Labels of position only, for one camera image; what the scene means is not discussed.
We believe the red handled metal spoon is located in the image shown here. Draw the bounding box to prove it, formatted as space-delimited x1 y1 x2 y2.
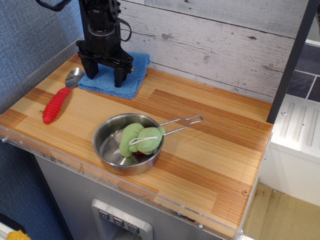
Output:
42 67 85 124

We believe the green plush toy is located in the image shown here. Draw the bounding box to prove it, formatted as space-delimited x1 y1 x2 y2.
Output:
119 123 166 158

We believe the silver button control panel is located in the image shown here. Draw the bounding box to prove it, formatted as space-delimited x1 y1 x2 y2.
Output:
91 198 154 240

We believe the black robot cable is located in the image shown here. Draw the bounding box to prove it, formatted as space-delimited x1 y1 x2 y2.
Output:
35 0 132 43

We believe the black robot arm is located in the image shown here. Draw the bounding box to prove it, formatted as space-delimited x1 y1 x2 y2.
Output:
76 0 134 88

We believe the blue cloth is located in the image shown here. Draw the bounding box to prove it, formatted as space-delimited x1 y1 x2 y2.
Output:
78 52 150 100

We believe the stainless steel saucepan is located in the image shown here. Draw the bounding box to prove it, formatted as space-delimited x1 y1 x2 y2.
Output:
92 113 203 175

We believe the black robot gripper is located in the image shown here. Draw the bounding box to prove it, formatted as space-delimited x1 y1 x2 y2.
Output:
76 24 134 88

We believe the dark grey right post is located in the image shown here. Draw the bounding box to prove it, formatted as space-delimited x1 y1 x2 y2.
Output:
266 0 320 124

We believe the white ridged side unit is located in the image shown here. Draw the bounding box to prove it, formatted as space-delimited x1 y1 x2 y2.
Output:
259 94 320 206

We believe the yellow object bottom left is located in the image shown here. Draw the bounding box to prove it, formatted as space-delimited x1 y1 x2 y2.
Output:
6 230 31 240

